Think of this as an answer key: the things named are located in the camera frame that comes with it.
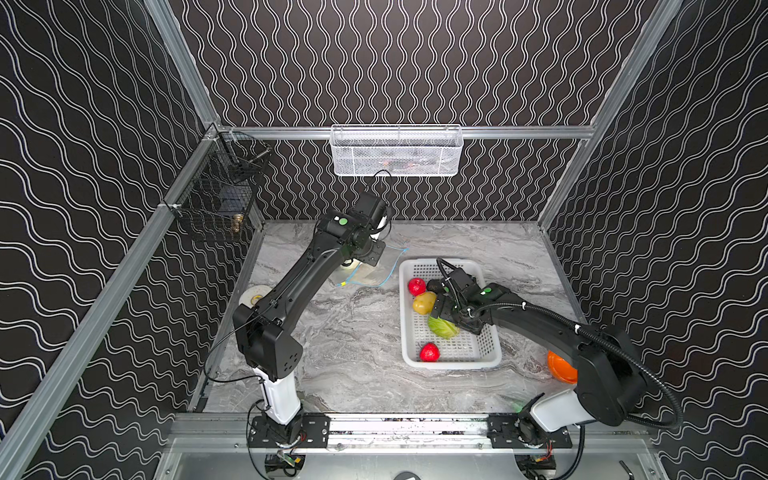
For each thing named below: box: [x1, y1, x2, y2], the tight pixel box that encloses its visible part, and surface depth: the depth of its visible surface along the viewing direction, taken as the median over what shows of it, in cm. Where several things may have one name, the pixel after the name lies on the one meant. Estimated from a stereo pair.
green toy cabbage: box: [428, 316, 460, 339], surface depth 86 cm
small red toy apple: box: [408, 277, 427, 297], surface depth 99 cm
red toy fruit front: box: [419, 342, 441, 363], surface depth 84 cm
